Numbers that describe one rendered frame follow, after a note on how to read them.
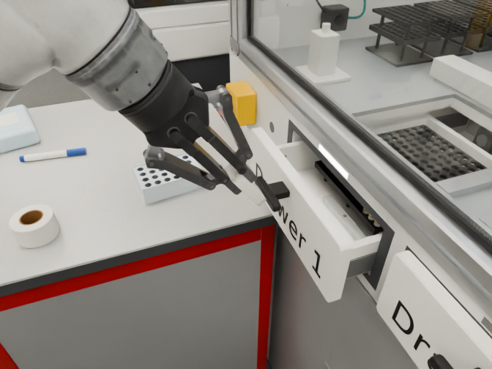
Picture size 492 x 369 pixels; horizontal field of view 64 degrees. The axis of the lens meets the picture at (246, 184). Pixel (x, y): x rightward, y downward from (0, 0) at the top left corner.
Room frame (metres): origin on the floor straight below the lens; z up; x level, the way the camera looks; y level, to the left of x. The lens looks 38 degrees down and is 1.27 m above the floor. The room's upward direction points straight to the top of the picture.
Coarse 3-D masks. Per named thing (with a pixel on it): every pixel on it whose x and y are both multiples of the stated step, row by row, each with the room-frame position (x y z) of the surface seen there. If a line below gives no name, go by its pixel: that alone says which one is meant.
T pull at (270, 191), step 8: (256, 176) 0.46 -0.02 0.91; (256, 184) 0.46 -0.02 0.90; (264, 184) 0.44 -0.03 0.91; (272, 184) 0.45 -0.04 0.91; (280, 184) 0.45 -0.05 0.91; (264, 192) 0.43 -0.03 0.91; (272, 192) 0.43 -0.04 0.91; (280, 192) 0.43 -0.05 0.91; (288, 192) 0.43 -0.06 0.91; (272, 200) 0.41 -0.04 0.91; (272, 208) 0.40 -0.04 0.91; (280, 208) 0.40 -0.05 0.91
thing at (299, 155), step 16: (288, 144) 0.58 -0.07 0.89; (304, 144) 0.58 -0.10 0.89; (288, 160) 0.57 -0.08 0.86; (304, 160) 0.58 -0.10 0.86; (304, 176) 0.56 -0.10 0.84; (320, 176) 0.56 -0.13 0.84; (320, 192) 0.52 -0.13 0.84; (336, 192) 0.52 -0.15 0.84; (352, 240) 0.41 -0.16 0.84; (368, 240) 0.35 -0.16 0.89; (352, 256) 0.34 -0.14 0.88; (368, 256) 0.35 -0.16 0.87; (352, 272) 0.34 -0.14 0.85
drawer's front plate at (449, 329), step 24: (408, 264) 0.28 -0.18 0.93; (384, 288) 0.30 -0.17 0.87; (408, 288) 0.27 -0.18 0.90; (432, 288) 0.25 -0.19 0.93; (384, 312) 0.29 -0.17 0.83; (432, 312) 0.24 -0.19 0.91; (456, 312) 0.22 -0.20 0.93; (408, 336) 0.25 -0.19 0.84; (432, 336) 0.23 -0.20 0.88; (456, 336) 0.21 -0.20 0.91; (480, 336) 0.20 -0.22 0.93; (456, 360) 0.20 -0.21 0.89; (480, 360) 0.18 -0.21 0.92
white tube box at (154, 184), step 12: (180, 156) 0.69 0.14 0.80; (132, 168) 0.64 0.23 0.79; (144, 168) 0.64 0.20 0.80; (144, 180) 0.61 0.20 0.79; (156, 180) 0.61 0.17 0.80; (168, 180) 0.62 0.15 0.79; (180, 180) 0.61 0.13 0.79; (144, 192) 0.57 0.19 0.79; (156, 192) 0.58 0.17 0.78; (168, 192) 0.59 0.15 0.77; (180, 192) 0.61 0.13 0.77
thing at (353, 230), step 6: (324, 198) 0.49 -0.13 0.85; (330, 198) 0.49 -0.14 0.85; (330, 204) 0.47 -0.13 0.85; (336, 204) 0.47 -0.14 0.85; (330, 210) 0.47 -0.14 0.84; (336, 210) 0.46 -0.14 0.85; (342, 210) 0.46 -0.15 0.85; (336, 216) 0.46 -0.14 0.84; (342, 216) 0.45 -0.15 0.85; (348, 216) 0.45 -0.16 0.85; (342, 222) 0.44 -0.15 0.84; (348, 222) 0.43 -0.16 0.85; (348, 228) 0.42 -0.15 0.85; (354, 228) 0.42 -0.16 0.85; (354, 234) 0.41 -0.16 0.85; (360, 234) 0.41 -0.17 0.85; (354, 240) 0.41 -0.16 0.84
